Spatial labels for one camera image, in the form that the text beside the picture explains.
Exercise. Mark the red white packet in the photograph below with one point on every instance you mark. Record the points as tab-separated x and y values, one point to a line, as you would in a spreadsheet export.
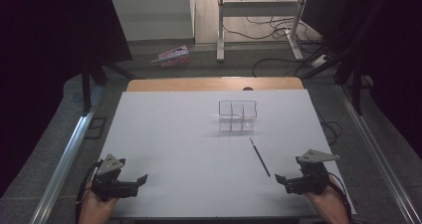
173	56

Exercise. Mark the person's right hand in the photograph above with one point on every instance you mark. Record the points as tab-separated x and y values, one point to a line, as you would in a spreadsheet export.
318	200

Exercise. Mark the black pencil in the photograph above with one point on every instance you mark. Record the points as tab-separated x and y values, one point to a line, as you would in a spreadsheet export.
260	157

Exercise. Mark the black frame on floor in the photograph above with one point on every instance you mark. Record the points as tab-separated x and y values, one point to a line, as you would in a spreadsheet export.
95	127

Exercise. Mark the aluminium rail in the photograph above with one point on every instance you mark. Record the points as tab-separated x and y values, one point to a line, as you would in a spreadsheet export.
375	157
66	157

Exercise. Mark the black metal stand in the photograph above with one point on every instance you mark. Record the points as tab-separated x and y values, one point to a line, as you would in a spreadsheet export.
357	91
87	91

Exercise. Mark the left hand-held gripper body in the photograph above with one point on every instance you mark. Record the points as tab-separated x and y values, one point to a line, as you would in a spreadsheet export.
111	184

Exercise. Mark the wooden table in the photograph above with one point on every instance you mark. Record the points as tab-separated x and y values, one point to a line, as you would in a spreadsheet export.
199	84

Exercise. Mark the white desk frame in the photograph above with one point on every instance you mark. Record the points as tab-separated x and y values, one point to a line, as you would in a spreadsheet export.
220	35

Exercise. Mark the dark table grommet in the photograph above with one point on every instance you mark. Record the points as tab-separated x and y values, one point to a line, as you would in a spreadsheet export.
248	89

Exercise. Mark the person's left hand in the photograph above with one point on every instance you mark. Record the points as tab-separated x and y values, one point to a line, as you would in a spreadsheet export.
98	210

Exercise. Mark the white board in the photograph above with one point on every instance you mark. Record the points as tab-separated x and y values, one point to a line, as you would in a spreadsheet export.
185	164

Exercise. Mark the dark curtain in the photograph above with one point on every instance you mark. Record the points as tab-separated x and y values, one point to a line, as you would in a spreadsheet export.
398	51
46	51

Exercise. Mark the white power strip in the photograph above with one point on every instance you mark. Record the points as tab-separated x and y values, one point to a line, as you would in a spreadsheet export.
319	61

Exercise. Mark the clear acrylic pen holder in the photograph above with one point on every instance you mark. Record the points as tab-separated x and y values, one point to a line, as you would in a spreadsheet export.
237	116

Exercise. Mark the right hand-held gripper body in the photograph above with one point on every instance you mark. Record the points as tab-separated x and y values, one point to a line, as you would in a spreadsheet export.
310	180

